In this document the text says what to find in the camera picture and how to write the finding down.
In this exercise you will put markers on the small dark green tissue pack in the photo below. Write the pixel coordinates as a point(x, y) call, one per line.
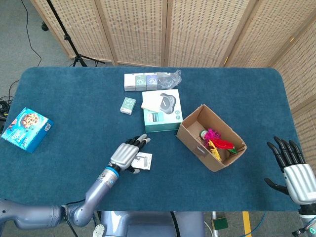
point(140, 81)

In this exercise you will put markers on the black office chair base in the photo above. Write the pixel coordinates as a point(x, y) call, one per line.
point(45, 26)

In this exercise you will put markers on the colourful feather shuttlecock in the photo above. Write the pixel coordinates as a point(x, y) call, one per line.
point(217, 143)

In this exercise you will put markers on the brown cardboard box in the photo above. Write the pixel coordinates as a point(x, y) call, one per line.
point(192, 145)

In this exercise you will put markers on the blue-grey robot torso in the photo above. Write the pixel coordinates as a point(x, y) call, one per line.
point(148, 224)

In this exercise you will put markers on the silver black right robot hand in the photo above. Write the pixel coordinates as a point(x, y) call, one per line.
point(300, 180)

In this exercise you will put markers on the blue carpet table cover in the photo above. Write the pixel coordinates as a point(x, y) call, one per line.
point(74, 177)

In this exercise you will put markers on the green block with yellow rim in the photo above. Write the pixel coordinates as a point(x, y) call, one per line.
point(219, 223)

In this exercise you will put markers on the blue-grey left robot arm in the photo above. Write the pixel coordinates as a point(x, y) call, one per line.
point(81, 209)

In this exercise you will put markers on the pale yellow sticky note pad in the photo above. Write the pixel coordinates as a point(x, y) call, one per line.
point(150, 101)

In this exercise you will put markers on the small white card package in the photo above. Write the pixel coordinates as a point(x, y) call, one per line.
point(144, 160)

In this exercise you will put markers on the black tripod stand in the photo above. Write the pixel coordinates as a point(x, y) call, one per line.
point(66, 37)

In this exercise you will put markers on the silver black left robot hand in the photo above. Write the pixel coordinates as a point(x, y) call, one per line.
point(123, 155)

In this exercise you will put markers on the clear plastic bag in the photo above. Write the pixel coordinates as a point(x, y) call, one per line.
point(169, 80)

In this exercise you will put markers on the teal speakerphone product box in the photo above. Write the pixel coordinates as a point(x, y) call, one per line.
point(160, 121)

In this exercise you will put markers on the woven wooden folding screen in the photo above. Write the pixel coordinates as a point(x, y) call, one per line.
point(172, 32)

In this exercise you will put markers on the small blue tissue pack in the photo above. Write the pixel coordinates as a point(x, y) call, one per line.
point(151, 81)

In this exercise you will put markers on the blue cookie box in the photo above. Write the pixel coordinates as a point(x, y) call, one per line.
point(27, 129)

